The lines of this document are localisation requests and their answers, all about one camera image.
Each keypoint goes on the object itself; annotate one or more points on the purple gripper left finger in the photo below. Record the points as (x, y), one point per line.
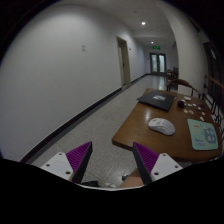
(70, 166)

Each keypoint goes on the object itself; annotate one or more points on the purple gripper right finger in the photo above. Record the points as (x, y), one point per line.
(153, 166)

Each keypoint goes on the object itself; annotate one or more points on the white computer mouse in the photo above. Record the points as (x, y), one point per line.
(162, 126)

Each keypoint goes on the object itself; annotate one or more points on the black laptop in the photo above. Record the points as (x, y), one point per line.
(158, 100)

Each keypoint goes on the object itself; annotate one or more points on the small black round object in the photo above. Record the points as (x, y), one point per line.
(180, 104)

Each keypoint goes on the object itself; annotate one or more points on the wooden chair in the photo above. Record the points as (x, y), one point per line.
(184, 83)

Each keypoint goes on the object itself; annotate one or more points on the double glass door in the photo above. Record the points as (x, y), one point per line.
(158, 63)

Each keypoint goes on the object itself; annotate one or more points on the green exit sign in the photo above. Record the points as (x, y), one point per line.
(156, 47)

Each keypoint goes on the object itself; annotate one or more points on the wooden door in wall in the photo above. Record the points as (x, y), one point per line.
(123, 61)

